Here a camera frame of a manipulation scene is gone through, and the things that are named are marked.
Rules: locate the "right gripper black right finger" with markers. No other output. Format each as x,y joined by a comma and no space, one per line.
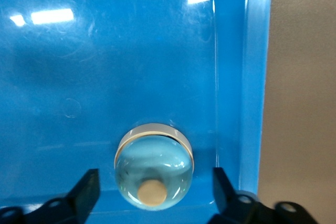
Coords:
231,208

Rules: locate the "blue plastic tray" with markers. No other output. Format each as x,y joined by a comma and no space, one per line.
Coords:
105,77

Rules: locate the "brown table mat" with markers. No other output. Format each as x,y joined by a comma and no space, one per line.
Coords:
302,77

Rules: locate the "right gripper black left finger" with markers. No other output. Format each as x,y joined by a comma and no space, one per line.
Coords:
78,203

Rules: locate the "blue bell with beige base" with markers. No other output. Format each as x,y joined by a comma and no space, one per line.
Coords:
155,161

